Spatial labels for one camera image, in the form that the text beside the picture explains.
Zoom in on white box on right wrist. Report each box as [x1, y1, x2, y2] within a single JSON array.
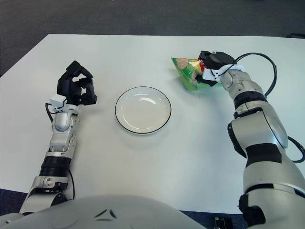
[[203, 64, 246, 82]]

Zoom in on black metal base part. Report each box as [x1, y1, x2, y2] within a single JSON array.
[[213, 216, 234, 229]]

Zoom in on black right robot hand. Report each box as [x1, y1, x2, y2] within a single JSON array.
[[195, 50, 238, 88]]

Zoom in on green potato chips bag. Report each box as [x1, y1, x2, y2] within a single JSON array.
[[171, 56, 224, 91]]

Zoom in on white plate with black rim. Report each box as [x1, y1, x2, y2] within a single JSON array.
[[115, 86, 172, 134]]

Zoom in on white box on left wrist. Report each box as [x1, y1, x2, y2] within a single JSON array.
[[49, 94, 67, 113]]

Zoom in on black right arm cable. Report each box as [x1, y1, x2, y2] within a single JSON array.
[[234, 52, 305, 163]]

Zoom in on grey robot torso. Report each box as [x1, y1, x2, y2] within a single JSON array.
[[0, 195, 215, 229]]

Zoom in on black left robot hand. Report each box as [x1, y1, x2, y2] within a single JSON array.
[[56, 61, 99, 107]]

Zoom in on white box on wrist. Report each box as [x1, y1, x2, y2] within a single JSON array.
[[49, 94, 67, 113], [203, 64, 246, 82]]

